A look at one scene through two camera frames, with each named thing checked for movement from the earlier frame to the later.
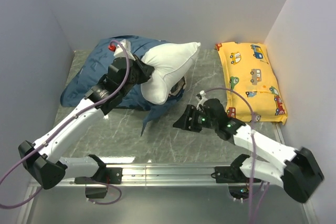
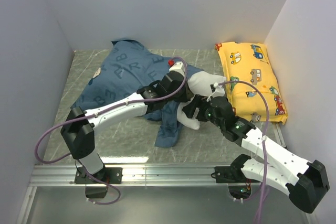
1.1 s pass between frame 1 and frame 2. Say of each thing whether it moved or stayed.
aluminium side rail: stayed
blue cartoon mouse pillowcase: moved
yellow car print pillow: stayed
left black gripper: moved
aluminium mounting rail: stayed
